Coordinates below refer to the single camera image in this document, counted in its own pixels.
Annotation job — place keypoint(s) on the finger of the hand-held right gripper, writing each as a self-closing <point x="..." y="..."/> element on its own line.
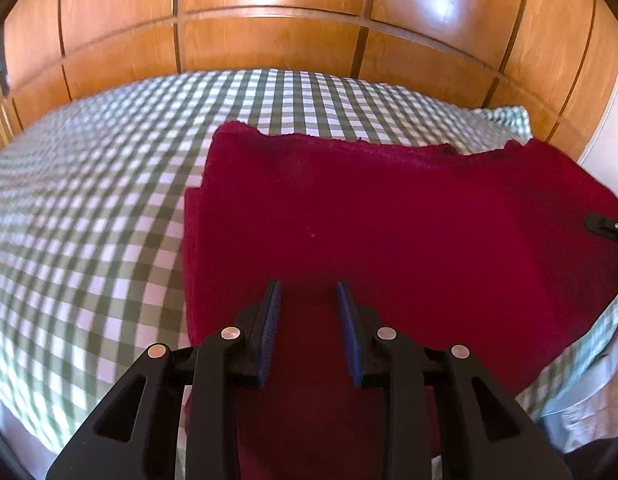
<point x="606" y="225"/>

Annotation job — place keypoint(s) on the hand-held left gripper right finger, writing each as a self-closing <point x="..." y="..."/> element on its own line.
<point x="350" y="340"/>

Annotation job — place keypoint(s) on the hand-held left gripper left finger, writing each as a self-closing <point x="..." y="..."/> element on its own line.
<point x="269" y="332"/>

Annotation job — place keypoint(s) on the red fleece garment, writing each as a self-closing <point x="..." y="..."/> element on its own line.
<point x="389" y="220"/>

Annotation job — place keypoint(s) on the green white checked pillow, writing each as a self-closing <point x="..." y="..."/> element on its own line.
<point x="511" y="121"/>

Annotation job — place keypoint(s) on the pale blue cloth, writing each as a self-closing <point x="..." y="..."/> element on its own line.
<point x="584" y="400"/>

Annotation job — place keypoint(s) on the green white checked bed sheet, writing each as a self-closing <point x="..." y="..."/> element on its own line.
<point x="89" y="200"/>

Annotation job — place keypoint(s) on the wooden wardrobe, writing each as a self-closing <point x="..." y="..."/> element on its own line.
<point x="269" y="15"/>

